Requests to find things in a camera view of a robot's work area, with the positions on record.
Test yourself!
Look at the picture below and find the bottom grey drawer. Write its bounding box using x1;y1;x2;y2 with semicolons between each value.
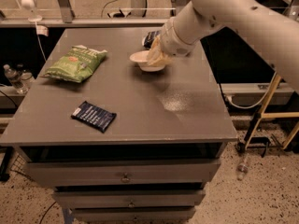
73;207;195;222

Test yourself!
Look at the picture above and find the middle grey drawer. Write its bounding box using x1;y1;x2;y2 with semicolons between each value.
53;190;206;209

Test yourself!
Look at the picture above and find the dark blue rxbar wrapper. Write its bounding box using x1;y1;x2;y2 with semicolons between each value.
71;101;117;133

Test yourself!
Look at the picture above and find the grey drawer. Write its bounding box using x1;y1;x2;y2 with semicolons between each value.
73;207;195;222
25;160;221;188
53;190;206;209

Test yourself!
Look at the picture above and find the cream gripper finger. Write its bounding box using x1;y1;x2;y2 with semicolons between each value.
152;53;172;66
147;35;161;65

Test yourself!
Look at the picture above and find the green chip bag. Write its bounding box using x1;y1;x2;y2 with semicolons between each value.
44;45;107;83

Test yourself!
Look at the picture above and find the dark blue snack bag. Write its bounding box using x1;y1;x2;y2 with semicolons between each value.
142;31;160;49

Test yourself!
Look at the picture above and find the top grey drawer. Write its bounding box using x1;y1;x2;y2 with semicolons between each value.
25;160;221;188

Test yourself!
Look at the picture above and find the white cable right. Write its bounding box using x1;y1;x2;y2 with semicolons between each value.
225;73;278;110

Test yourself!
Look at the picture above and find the grey drawer cabinet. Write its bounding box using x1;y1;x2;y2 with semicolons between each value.
0;26;239;224

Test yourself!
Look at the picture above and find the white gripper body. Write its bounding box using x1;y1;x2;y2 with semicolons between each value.
160;18;195;56

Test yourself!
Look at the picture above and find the white paper bowl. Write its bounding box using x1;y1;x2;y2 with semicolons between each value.
130;50;164;72

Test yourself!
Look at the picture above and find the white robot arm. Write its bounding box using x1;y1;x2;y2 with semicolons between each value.
147;0;299;92

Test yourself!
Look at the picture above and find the clear water bottle left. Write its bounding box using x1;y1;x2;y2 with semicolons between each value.
4;64;28;94

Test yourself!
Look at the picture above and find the plastic bottle on floor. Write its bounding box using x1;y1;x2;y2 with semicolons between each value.
237;154;249;180

